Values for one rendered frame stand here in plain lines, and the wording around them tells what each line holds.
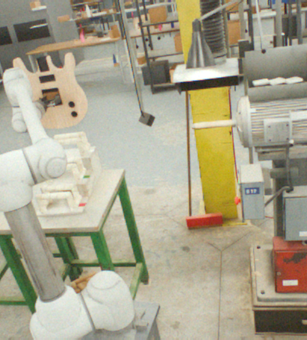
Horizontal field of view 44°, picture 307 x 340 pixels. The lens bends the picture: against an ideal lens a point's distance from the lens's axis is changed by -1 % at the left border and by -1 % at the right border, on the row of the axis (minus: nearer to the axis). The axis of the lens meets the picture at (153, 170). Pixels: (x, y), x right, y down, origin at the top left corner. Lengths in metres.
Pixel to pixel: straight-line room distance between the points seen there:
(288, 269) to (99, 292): 1.06
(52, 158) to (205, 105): 1.72
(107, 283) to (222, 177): 1.78
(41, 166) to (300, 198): 1.20
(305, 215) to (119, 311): 0.99
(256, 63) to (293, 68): 0.17
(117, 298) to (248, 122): 0.95
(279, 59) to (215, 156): 1.27
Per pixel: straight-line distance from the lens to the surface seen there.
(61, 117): 2.20
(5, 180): 1.30
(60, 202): 2.16
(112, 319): 1.57
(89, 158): 2.19
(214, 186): 3.11
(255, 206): 1.73
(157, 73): 6.87
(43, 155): 1.30
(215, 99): 2.79
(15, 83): 1.78
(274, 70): 1.91
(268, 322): 2.43
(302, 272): 2.17
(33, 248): 1.40
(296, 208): 1.93
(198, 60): 1.67
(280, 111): 1.81
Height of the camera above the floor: 1.98
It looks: 28 degrees down
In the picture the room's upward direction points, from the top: 11 degrees counter-clockwise
